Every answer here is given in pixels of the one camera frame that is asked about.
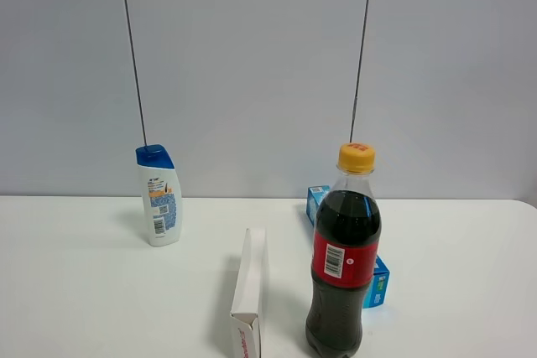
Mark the cola bottle with yellow cap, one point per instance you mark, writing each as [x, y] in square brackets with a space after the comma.
[345, 246]

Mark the white shampoo bottle blue cap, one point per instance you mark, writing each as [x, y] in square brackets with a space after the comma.
[161, 193]

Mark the white cardboard box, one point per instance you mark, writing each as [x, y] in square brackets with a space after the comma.
[250, 296]

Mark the blue green toothpaste box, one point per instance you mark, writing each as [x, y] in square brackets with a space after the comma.
[377, 289]

